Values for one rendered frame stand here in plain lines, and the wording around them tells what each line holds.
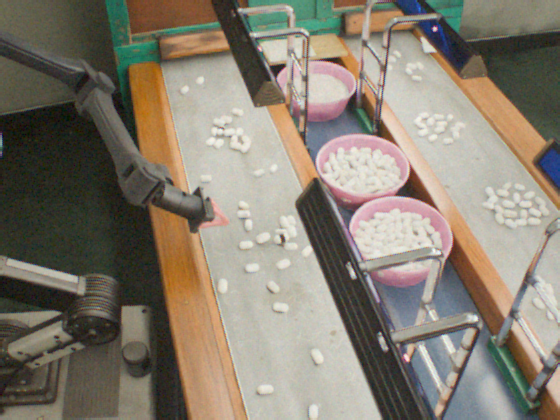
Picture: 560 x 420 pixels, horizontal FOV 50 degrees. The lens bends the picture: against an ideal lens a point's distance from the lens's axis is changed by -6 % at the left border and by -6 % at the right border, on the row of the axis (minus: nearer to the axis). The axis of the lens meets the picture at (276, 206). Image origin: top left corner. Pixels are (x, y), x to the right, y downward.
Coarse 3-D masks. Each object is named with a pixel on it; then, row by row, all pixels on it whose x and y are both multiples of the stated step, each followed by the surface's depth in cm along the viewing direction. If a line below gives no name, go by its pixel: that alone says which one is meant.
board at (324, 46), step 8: (312, 40) 229; (320, 40) 229; (328, 40) 229; (336, 40) 229; (320, 48) 224; (328, 48) 225; (336, 48) 225; (344, 48) 225; (312, 56) 220; (320, 56) 221; (328, 56) 221; (336, 56) 222; (272, 64) 218
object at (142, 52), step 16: (448, 16) 241; (320, 32) 232; (336, 32) 234; (400, 32) 242; (128, 48) 216; (144, 48) 218; (128, 64) 220; (160, 64) 224; (128, 80) 225; (128, 96) 229; (128, 112) 238; (128, 128) 243; (144, 208) 273
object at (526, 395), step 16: (544, 240) 116; (544, 256) 119; (528, 272) 123; (528, 288) 125; (512, 304) 131; (512, 320) 133; (496, 336) 143; (528, 336) 127; (496, 352) 141; (544, 352) 124; (512, 368) 136; (544, 368) 122; (512, 384) 136; (528, 384) 133; (544, 384) 125; (528, 400) 130
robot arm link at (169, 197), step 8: (168, 184) 141; (160, 192) 139; (168, 192) 139; (176, 192) 141; (152, 200) 141; (160, 200) 139; (168, 200) 139; (176, 200) 140; (168, 208) 141; (176, 208) 141
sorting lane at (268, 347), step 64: (192, 64) 224; (192, 128) 196; (256, 128) 196; (192, 192) 175; (256, 192) 175; (256, 256) 158; (256, 320) 144; (320, 320) 144; (256, 384) 132; (320, 384) 132
